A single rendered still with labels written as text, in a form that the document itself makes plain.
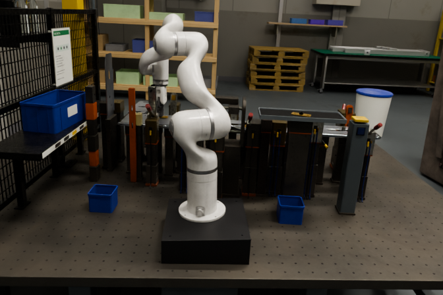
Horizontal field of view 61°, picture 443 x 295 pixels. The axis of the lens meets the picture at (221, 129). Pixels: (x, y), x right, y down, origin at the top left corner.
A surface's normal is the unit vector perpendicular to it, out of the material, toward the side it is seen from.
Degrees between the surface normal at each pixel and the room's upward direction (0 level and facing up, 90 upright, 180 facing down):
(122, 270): 0
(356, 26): 90
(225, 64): 90
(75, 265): 0
